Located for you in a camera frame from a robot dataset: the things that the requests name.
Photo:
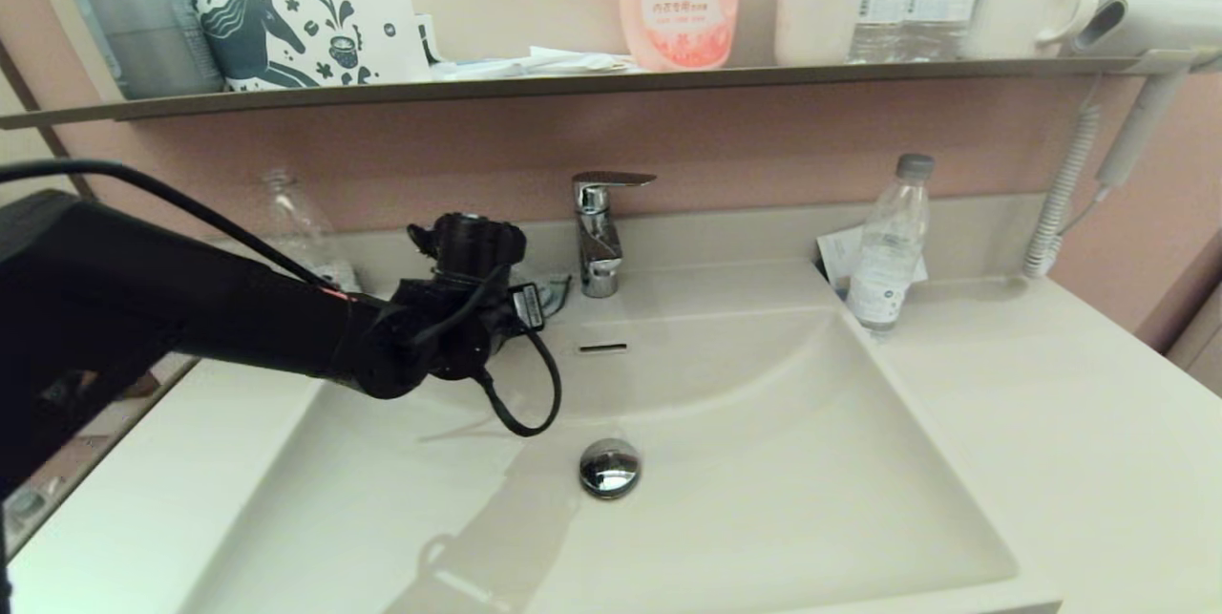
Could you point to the chrome sink faucet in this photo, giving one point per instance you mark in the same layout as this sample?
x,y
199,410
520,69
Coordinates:
x,y
600,251

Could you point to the grey metal wall shelf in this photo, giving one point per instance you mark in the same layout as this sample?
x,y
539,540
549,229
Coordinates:
x,y
573,82

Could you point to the grey matte bottle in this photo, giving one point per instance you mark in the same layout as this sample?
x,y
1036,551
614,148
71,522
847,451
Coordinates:
x,y
143,12

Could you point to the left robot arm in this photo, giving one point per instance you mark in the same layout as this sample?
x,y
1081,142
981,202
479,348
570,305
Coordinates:
x,y
143,308

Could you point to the white sink basin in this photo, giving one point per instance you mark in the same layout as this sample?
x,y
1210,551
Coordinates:
x,y
764,518

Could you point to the white paper packets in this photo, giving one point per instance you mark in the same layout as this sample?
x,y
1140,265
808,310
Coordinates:
x,y
549,63

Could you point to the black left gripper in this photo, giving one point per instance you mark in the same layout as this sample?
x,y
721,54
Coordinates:
x,y
458,356

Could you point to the clear plastic bottle grey cap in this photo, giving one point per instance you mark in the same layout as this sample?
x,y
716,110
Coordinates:
x,y
886,270

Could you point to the small printed paper card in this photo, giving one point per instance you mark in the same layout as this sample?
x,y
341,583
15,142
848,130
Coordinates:
x,y
835,256

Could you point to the white hair dryer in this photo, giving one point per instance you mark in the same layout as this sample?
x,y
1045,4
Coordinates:
x,y
1150,22

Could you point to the fluffy pale blue cloth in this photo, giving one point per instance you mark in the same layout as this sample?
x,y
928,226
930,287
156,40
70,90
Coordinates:
x,y
554,294

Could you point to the chrome drain stopper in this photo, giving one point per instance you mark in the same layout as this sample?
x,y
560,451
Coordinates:
x,y
609,468

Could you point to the clear plastic bottle without cap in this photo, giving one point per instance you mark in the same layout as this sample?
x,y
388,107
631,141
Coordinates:
x,y
296,222

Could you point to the white pouch horse print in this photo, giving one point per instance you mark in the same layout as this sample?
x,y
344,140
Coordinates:
x,y
305,20

